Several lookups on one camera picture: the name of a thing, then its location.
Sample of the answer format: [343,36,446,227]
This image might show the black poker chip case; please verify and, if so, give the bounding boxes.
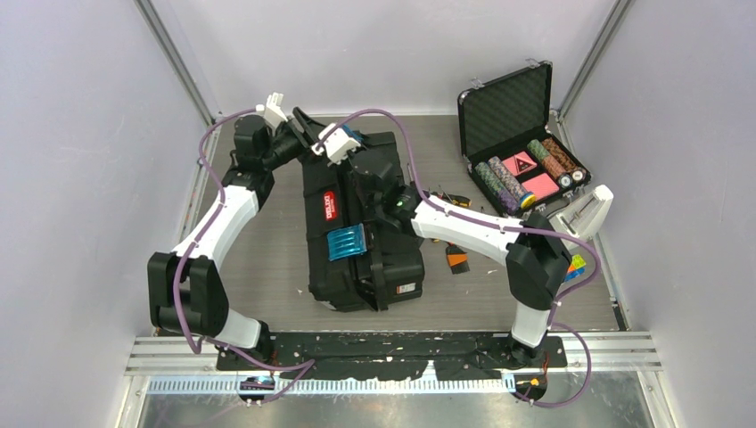
[456,61,592,216]

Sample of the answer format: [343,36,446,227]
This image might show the colourful small object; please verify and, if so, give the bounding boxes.
[564,254,587,282]

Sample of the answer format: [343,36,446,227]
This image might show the short stubby screwdriver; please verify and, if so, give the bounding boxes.
[440,193,472,208]

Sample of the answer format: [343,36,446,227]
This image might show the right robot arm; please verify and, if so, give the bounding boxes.
[345,149,571,366]

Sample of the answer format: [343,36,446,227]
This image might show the black plastic toolbox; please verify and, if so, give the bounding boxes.
[299,132,424,312]

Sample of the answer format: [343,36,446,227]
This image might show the orange black brush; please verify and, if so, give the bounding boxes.
[445,243,470,275]

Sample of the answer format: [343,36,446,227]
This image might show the white stand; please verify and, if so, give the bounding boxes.
[549,185,613,243]

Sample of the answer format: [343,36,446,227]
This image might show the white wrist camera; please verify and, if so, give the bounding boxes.
[310,123,363,165]
[255,92,289,131]

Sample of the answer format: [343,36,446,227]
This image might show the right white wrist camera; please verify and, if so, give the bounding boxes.
[310,123,363,165]

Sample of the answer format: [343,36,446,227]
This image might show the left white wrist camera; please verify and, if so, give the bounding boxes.
[255,92,289,131]

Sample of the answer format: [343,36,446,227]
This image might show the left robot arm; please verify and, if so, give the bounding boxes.
[147,109,325,369]

